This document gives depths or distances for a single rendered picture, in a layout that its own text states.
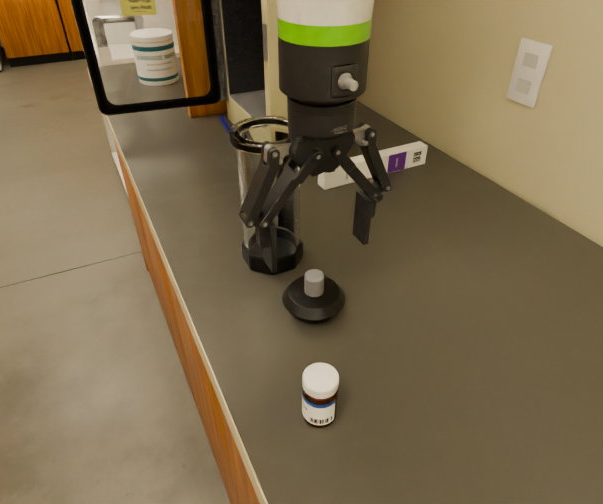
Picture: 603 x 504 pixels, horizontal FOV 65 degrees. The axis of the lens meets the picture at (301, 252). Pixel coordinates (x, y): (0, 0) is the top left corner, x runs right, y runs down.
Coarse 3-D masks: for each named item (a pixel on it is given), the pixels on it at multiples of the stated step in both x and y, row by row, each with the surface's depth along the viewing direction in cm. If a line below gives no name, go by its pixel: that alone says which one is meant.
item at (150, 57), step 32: (96, 0) 104; (128, 0) 106; (160, 0) 108; (192, 0) 110; (128, 32) 110; (160, 32) 112; (192, 32) 114; (128, 64) 114; (160, 64) 116; (192, 64) 118; (128, 96) 118; (160, 96) 120; (192, 96) 123
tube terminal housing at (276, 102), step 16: (272, 0) 88; (272, 16) 89; (272, 32) 91; (224, 48) 117; (272, 48) 93; (272, 64) 94; (272, 80) 96; (272, 96) 98; (240, 112) 119; (272, 112) 100
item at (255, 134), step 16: (240, 128) 68; (256, 128) 71; (272, 128) 71; (256, 144) 63; (240, 160) 67; (256, 160) 65; (240, 176) 69; (240, 192) 71; (288, 208) 70; (288, 224) 72; (288, 240) 74; (256, 256) 75
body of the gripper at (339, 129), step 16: (288, 112) 51; (304, 112) 49; (320, 112) 48; (336, 112) 48; (352, 112) 50; (288, 128) 52; (304, 128) 50; (320, 128) 49; (336, 128) 49; (352, 128) 51; (304, 144) 52; (320, 144) 53; (336, 144) 54; (352, 144) 55; (304, 160) 53; (336, 160) 55
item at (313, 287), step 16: (320, 272) 67; (288, 288) 69; (304, 288) 67; (320, 288) 66; (336, 288) 68; (288, 304) 67; (304, 304) 66; (320, 304) 66; (336, 304) 66; (304, 320) 67; (320, 320) 67
